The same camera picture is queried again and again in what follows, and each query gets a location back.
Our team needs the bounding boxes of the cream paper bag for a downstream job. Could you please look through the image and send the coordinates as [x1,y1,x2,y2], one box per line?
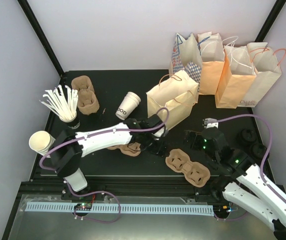
[146,70,199,130]

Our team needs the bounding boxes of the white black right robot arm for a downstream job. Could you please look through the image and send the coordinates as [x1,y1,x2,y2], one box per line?
[184,127,286,240]

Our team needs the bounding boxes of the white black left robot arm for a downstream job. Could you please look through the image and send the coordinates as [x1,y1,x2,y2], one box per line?
[48,114,167,200]

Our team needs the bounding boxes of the brown pulp carrier on table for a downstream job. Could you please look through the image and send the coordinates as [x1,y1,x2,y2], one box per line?
[107,142,141,157]

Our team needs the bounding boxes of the black cup lids stack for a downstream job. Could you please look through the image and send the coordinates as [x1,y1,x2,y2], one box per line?
[237,128,267,164]

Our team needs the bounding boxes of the brown pulp cup carrier stack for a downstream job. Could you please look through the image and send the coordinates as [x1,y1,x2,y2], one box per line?
[71,75,100,115]

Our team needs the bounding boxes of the blue patterned paper bag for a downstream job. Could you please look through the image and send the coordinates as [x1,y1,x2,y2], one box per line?
[169,33,203,84]

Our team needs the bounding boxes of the white cup of straws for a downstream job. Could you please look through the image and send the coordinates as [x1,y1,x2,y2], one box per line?
[40,84,80,130]

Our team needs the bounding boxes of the kraft paper cup stack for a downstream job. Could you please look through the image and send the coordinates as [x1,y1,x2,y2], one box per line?
[28,130,56,156]

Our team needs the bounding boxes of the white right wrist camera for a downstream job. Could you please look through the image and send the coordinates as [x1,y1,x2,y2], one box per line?
[203,118,219,129]

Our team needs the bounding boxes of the light blue cable duct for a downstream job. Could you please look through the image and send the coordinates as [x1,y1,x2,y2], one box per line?
[25,202,214,217]

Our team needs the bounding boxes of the orange paper bag white handles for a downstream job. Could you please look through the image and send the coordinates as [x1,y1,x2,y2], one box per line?
[215,41,257,109]

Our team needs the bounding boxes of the orange paper bag blue handles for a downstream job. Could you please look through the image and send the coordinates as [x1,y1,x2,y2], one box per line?
[197,31,225,95]

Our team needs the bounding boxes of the beige paper bag orange handles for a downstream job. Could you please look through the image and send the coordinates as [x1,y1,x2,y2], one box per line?
[238,42,286,108]

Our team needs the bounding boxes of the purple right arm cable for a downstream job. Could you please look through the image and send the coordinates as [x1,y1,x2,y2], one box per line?
[216,114,286,213]

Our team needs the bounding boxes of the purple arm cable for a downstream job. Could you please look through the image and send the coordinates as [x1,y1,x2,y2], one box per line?
[39,107,170,198]
[216,114,286,213]

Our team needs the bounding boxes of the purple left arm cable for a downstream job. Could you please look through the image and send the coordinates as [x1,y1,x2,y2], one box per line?
[39,107,170,198]

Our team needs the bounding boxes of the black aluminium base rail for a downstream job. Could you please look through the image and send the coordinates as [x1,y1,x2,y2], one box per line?
[18,176,227,204]

